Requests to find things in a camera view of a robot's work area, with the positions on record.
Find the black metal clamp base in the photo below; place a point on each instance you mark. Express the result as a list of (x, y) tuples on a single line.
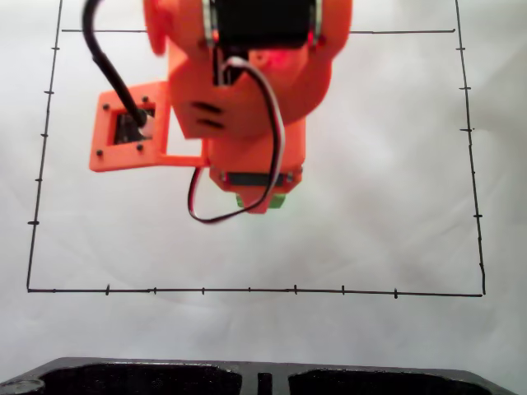
[(263, 376)]

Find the black camera module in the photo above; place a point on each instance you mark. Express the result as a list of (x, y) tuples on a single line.
[(125, 131)]

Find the orange camera mount bracket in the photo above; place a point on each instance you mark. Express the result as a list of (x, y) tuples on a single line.
[(103, 158)]

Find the green textured cube block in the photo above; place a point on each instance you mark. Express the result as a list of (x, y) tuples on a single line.
[(278, 201)]

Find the white paper sheet with outline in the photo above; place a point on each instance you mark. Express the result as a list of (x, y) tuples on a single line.
[(370, 205)]

